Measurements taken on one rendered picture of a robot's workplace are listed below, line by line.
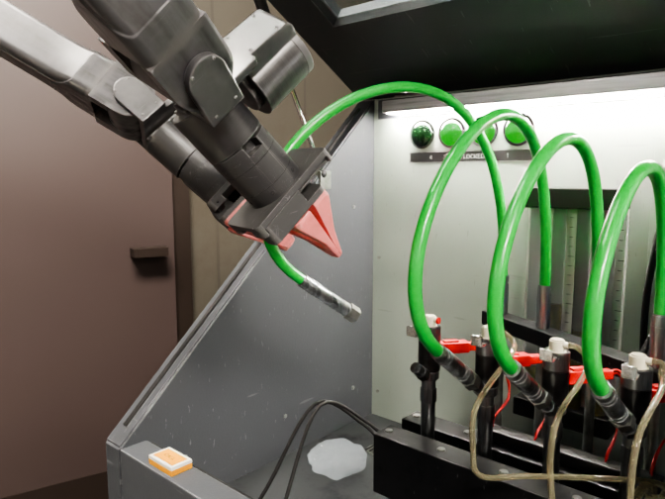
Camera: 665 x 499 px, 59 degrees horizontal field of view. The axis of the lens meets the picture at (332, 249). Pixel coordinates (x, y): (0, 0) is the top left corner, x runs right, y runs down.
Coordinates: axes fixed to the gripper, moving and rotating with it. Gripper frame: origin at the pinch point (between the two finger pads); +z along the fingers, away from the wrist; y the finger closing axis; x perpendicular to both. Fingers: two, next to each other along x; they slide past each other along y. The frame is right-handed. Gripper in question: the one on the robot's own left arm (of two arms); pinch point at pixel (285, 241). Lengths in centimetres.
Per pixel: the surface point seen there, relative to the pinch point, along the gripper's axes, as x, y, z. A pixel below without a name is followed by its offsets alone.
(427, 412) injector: 4.1, 3.4, 27.7
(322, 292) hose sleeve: 1.5, 3.2, 7.6
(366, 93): -20.8, -0.2, -4.7
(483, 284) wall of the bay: -19.3, 25.1, 28.6
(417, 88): -26.8, 2.1, -0.5
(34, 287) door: 53, 133, -59
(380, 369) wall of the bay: 2, 45, 29
